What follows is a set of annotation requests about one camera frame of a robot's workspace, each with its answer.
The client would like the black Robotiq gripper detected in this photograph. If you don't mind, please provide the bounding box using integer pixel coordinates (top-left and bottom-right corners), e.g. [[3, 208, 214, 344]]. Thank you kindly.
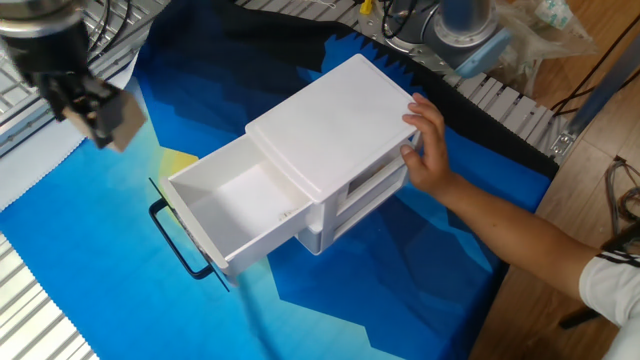
[[2, 22, 127, 150]]

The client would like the brown wooden block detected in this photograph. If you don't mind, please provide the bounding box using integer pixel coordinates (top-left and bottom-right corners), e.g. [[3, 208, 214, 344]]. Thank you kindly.
[[63, 88, 148, 154]]

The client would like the white drawer with black handle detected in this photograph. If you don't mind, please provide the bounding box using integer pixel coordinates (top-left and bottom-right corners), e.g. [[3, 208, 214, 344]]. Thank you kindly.
[[148, 133, 315, 294]]

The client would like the white plastic drawer cabinet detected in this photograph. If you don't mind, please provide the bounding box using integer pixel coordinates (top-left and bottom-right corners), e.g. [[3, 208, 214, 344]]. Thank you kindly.
[[244, 53, 424, 256]]

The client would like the person's right forearm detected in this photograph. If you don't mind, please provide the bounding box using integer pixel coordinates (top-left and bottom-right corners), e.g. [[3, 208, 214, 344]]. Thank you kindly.
[[439, 173, 601, 301]]

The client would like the person's right hand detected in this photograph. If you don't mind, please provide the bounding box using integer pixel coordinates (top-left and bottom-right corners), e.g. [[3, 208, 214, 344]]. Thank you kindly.
[[399, 92, 456, 201]]

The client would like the white paper sheet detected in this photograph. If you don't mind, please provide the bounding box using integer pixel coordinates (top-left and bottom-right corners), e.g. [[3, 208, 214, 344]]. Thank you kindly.
[[0, 54, 141, 212]]

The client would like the blue mountain print cloth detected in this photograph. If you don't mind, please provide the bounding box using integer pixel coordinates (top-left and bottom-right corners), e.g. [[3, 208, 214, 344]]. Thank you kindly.
[[0, 0, 560, 360]]

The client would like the clear bag with teal label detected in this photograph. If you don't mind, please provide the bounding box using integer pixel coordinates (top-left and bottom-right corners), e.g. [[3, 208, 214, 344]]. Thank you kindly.
[[492, 0, 600, 97]]

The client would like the white shirt sleeve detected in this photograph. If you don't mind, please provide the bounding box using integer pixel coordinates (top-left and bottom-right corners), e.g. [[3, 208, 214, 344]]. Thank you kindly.
[[578, 249, 640, 360]]

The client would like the black cable bundle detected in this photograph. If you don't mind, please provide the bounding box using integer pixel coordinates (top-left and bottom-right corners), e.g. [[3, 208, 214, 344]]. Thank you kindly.
[[84, 0, 136, 59]]

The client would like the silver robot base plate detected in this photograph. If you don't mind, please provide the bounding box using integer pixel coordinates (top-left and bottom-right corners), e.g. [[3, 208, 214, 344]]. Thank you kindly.
[[355, 0, 454, 77]]

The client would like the black cable with metal plug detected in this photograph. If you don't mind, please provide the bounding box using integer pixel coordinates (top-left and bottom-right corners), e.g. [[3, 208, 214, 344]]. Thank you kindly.
[[380, 0, 419, 40]]

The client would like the thin black cable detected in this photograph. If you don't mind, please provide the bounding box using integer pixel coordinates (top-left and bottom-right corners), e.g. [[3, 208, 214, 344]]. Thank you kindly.
[[549, 12, 640, 117]]

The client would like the aluminium frame beam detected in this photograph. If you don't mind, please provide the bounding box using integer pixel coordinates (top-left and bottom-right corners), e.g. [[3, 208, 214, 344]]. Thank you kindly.
[[549, 32, 640, 164]]

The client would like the grey cable bundle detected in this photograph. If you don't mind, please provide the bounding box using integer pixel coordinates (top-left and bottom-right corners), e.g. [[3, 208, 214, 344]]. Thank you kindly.
[[603, 155, 640, 237]]

